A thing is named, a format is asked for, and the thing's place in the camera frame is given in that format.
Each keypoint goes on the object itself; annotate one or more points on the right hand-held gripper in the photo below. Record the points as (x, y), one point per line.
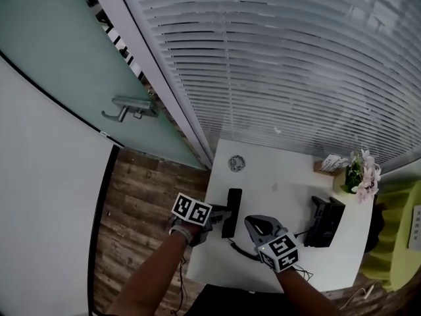
(279, 250)

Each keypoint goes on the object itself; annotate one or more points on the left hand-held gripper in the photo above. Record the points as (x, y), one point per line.
(192, 211)

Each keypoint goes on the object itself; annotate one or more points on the black telephone handset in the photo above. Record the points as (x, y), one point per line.
(234, 206)

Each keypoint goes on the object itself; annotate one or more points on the person's right forearm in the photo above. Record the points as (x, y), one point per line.
(306, 295)

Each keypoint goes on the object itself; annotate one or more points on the person's left forearm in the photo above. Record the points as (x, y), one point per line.
(154, 275)

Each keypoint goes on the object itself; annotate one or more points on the black telephone base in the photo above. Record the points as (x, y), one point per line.
(324, 222)

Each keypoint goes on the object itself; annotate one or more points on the grey wrist band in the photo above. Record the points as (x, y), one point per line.
(182, 231)

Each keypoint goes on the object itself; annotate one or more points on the round patterned coaster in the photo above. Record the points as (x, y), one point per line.
(236, 163)

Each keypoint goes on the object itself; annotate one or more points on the white table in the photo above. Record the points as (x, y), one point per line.
(279, 170)

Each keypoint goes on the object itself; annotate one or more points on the person's black clothing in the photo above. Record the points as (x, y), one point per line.
(240, 303)

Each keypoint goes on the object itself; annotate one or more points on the wooden card holder with cards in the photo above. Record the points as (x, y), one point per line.
(329, 165)

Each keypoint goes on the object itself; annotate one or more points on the pink flowers in green pot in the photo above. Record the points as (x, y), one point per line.
(365, 179)

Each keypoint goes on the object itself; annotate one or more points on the green chair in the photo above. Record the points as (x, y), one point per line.
(398, 242)

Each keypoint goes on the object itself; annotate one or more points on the white printed paper sheet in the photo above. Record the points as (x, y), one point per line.
(416, 227)

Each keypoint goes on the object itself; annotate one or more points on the white window blinds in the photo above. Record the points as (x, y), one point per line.
(279, 61)

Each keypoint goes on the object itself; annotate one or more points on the white panel with black edge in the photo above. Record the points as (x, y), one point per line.
(42, 193)

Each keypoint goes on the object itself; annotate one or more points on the frosted glass door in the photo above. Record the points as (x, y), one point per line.
(65, 61)

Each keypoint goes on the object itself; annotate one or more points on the white door frame post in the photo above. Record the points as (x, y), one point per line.
(148, 68)

